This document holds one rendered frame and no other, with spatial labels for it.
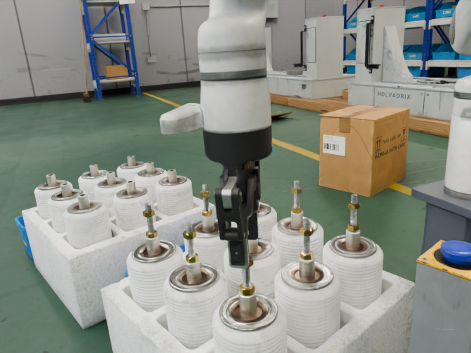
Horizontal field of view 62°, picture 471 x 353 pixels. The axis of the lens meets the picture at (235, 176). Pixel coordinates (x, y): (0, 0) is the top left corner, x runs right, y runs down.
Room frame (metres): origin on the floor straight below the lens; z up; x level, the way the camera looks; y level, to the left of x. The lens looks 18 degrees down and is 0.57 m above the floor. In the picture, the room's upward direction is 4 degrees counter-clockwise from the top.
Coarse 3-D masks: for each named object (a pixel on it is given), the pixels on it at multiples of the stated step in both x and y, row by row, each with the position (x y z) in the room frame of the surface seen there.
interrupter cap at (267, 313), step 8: (232, 296) 0.46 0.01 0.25; (264, 296) 0.45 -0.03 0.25; (224, 304) 0.44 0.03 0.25; (232, 304) 0.44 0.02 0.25; (264, 304) 0.44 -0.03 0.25; (272, 304) 0.44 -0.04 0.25; (224, 312) 0.42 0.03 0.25; (232, 312) 0.42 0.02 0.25; (264, 312) 0.42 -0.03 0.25; (272, 312) 0.42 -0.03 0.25; (224, 320) 0.41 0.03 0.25; (232, 320) 0.41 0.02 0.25; (240, 320) 0.41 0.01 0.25; (248, 320) 0.41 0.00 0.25; (256, 320) 0.41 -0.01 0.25; (264, 320) 0.40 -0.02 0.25; (272, 320) 0.40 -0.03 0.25; (232, 328) 0.40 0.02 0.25; (240, 328) 0.39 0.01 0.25; (248, 328) 0.39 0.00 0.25; (256, 328) 0.39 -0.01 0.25
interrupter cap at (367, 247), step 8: (336, 240) 0.60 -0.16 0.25; (344, 240) 0.60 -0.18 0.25; (360, 240) 0.59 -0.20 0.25; (368, 240) 0.59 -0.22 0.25; (336, 248) 0.57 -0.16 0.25; (344, 248) 0.57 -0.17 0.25; (360, 248) 0.57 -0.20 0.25; (368, 248) 0.56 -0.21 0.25; (376, 248) 0.56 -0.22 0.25; (344, 256) 0.55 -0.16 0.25; (352, 256) 0.54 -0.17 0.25; (360, 256) 0.54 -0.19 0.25; (368, 256) 0.54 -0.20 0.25
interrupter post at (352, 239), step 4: (348, 232) 0.57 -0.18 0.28; (352, 232) 0.57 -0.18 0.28; (356, 232) 0.57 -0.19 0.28; (348, 236) 0.57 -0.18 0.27; (352, 236) 0.57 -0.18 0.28; (356, 236) 0.57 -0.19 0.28; (348, 240) 0.57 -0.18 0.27; (352, 240) 0.57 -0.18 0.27; (356, 240) 0.57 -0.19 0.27; (348, 244) 0.57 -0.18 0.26; (352, 244) 0.57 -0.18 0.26; (356, 244) 0.57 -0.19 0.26; (348, 248) 0.57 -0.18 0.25; (352, 248) 0.57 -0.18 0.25; (356, 248) 0.57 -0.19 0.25
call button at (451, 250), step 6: (450, 240) 0.44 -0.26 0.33; (456, 240) 0.43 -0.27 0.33; (444, 246) 0.42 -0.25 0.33; (450, 246) 0.42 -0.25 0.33; (456, 246) 0.42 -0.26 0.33; (462, 246) 0.42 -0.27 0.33; (468, 246) 0.42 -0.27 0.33; (444, 252) 0.41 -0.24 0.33; (450, 252) 0.41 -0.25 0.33; (456, 252) 0.41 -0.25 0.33; (462, 252) 0.40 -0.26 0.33; (468, 252) 0.40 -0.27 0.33; (450, 258) 0.41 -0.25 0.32; (456, 258) 0.40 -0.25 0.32; (462, 258) 0.40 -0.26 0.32; (468, 258) 0.40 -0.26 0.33; (462, 264) 0.40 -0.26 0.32
